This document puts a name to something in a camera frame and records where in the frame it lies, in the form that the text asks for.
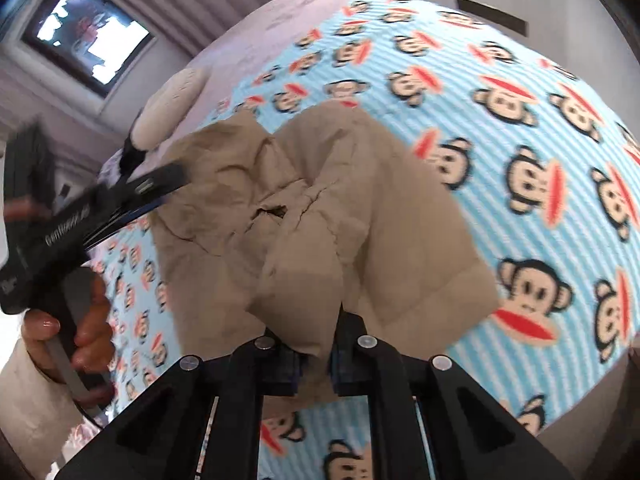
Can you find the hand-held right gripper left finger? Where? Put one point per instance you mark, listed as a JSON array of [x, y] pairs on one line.
[[280, 370]]

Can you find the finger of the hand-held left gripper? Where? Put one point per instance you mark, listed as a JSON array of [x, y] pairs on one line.
[[135, 212], [155, 180]]

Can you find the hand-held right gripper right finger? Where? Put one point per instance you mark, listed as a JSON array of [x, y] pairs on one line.
[[347, 372]]

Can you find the tan puffer jacket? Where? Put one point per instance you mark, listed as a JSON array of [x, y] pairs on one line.
[[350, 200]]

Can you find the person's left forearm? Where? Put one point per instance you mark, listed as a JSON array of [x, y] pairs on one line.
[[35, 400]]

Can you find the person's left hand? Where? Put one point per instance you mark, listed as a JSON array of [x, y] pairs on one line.
[[95, 340]]

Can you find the black cloth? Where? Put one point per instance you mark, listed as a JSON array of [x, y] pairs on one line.
[[131, 155]]

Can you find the round cream pillow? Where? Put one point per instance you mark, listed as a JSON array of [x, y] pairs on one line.
[[170, 105]]

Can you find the bright window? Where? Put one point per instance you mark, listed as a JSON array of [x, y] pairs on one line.
[[95, 35]]

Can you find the grey curtain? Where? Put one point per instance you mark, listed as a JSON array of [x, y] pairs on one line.
[[200, 5]]

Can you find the monkey print striped blanket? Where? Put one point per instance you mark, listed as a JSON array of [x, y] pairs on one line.
[[500, 120]]

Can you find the dark wall panel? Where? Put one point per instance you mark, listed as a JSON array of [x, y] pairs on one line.
[[492, 16]]

